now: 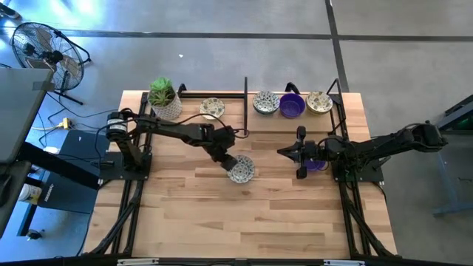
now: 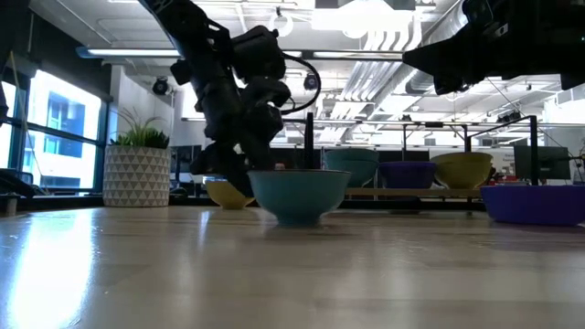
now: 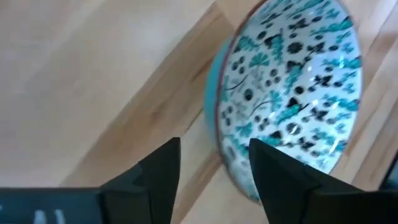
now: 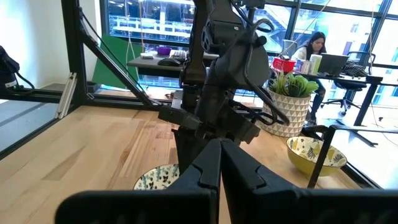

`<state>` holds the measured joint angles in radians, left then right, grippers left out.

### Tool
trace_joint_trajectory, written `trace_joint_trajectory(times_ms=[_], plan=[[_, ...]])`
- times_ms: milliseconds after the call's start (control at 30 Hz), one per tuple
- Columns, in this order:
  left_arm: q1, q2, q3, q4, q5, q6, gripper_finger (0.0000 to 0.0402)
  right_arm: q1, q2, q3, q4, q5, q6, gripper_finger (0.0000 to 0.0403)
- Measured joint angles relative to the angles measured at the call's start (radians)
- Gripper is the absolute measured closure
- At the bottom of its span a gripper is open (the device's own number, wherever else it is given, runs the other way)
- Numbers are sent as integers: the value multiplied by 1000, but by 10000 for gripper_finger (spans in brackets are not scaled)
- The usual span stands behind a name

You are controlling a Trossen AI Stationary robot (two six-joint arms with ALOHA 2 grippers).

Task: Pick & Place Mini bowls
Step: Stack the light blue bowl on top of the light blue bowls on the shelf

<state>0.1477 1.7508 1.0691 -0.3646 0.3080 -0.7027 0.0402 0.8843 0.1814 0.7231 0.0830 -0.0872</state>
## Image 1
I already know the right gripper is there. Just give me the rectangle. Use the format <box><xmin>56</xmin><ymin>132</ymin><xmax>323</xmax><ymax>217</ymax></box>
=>
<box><xmin>277</xmin><ymin>126</ymin><xmax>330</xmax><ymax>180</ymax></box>

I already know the raised wooden platform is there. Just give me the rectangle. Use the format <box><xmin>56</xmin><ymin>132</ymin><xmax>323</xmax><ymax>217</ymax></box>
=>
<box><xmin>246</xmin><ymin>92</ymin><xmax>333</xmax><ymax>134</ymax></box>

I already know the white frame label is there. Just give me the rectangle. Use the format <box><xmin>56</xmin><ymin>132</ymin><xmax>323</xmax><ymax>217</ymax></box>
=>
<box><xmin>117</xmin><ymin>258</ymin><xmax>160</xmax><ymax>266</ymax></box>
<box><xmin>323</xmin><ymin>259</ymin><xmax>366</xmax><ymax>266</ymax></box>

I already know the black aluminium table frame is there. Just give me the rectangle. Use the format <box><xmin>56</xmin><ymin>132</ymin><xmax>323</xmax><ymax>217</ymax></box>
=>
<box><xmin>81</xmin><ymin>77</ymin><xmax>399</xmax><ymax>266</ymax></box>

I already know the person's foot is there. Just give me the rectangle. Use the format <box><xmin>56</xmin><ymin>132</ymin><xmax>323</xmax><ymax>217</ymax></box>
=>
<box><xmin>0</xmin><ymin>1</ymin><xmax>20</xmax><ymax>19</ymax></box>

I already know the black desk crossbar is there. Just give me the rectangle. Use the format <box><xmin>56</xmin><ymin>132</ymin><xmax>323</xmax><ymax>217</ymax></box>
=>
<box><xmin>16</xmin><ymin>142</ymin><xmax>101</xmax><ymax>191</ymax></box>

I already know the dark grey side desk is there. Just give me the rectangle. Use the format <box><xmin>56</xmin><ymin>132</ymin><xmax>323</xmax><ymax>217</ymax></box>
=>
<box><xmin>0</xmin><ymin>160</ymin><xmax>33</xmax><ymax>237</ymax></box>

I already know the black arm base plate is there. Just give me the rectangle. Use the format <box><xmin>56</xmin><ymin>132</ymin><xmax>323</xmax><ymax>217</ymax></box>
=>
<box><xmin>98</xmin><ymin>151</ymin><xmax>153</xmax><ymax>182</ymax></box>
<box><xmin>330</xmin><ymin>153</ymin><xmax>385</xmax><ymax>183</ymax></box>

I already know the green succulent plant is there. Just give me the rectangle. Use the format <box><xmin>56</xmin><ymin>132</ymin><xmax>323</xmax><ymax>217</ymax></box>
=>
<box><xmin>147</xmin><ymin>76</ymin><xmax>177</xmax><ymax>108</ymax></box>

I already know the black cabinet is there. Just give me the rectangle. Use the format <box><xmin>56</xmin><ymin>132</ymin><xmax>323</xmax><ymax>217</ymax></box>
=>
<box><xmin>36</xmin><ymin>129</ymin><xmax>112</xmax><ymax>215</ymax></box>

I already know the black floor fan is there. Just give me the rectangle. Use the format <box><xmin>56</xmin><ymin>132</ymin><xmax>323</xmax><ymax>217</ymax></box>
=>
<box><xmin>10</xmin><ymin>21</ymin><xmax>92</xmax><ymax>106</ymax></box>

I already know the white plastic container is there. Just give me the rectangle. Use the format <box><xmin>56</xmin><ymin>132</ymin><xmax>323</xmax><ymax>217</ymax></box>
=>
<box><xmin>17</xmin><ymin>183</ymin><xmax>43</xmax><ymax>205</ymax></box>

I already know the blue-grey metal stand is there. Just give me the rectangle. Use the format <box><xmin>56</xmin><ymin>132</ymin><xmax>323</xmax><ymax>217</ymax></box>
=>
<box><xmin>432</xmin><ymin>94</ymin><xmax>473</xmax><ymax>218</ymax></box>

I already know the grey desk top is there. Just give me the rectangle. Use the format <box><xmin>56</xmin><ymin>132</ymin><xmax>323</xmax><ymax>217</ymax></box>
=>
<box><xmin>0</xmin><ymin>67</ymin><xmax>55</xmax><ymax>164</ymax></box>

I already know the white patterned plant pot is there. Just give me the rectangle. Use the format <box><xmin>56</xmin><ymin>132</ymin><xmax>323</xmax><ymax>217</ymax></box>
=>
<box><xmin>150</xmin><ymin>92</ymin><xmax>183</xmax><ymax>121</ymax></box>

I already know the black upright frame post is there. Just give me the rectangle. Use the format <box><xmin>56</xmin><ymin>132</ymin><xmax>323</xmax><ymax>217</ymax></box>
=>
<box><xmin>243</xmin><ymin>76</ymin><xmax>249</xmax><ymax>136</ymax></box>

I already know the black caster wheel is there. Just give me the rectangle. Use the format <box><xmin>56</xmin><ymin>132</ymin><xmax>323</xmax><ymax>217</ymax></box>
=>
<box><xmin>24</xmin><ymin>228</ymin><xmax>44</xmax><ymax>242</ymax></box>

